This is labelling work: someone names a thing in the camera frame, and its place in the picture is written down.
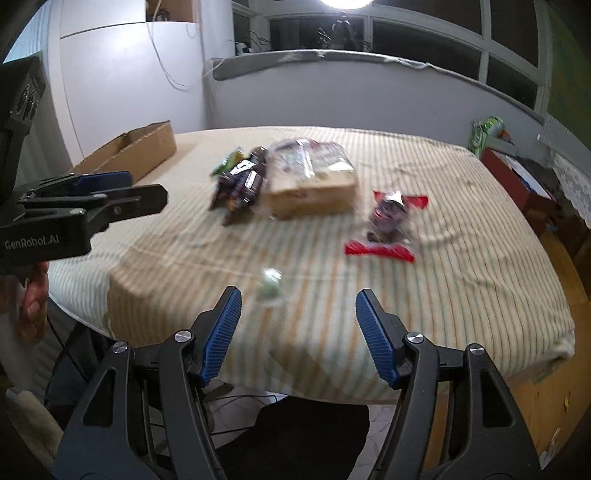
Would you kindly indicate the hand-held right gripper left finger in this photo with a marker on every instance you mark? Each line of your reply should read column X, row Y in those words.
column 224, row 332

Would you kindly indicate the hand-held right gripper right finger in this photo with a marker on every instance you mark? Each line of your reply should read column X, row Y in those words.
column 374, row 332

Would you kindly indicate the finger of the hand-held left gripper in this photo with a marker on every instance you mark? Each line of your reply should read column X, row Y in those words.
column 104, row 179
column 138, row 199

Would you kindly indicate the brown cardboard box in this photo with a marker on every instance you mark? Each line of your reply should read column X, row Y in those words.
column 152, row 145

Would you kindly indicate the small pale green candy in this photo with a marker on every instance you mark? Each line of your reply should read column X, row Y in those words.
column 270, row 286

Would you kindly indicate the green snack packet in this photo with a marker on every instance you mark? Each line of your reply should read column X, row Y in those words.
column 227, row 161

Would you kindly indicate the dark brown snack bar packet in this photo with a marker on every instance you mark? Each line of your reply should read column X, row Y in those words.
column 242, row 184

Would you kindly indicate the red candy bag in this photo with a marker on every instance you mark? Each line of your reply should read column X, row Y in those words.
column 390, row 217

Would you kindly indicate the clear-wrapped cracker package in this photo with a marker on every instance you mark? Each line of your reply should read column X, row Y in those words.
column 307, row 180

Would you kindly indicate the person's left hand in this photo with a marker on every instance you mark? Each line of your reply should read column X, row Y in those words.
column 37, row 295

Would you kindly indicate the black cloth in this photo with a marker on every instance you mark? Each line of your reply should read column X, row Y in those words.
column 300, row 438

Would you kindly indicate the red storage box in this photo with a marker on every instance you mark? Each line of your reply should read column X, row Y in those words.
column 512, row 184

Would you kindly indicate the green printed bag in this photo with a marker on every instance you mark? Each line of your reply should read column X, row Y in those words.
column 482, row 134

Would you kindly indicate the white lace cloth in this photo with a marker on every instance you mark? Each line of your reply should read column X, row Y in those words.
column 572, row 180

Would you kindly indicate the grey window sill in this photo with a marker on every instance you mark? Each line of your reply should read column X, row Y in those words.
column 369, row 57

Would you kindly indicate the wooden wall niche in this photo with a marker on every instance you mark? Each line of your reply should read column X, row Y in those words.
column 178, row 11

